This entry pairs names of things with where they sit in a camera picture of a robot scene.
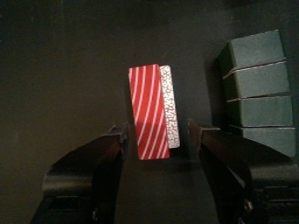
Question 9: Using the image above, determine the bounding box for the dark green sushi roll segment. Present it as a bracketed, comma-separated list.
[221, 60, 292, 102]
[216, 29, 287, 75]
[224, 95, 295, 129]
[228, 124, 299, 160]

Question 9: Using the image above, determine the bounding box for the red white-striped toy fish slice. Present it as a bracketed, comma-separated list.
[126, 63, 172, 161]

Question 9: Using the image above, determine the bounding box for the white speckled toy rice block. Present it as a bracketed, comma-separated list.
[158, 65, 181, 150]

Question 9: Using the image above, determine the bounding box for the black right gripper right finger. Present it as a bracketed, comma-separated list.
[186, 118, 299, 224]

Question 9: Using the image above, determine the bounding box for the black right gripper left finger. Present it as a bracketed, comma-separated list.
[29, 122, 132, 224]

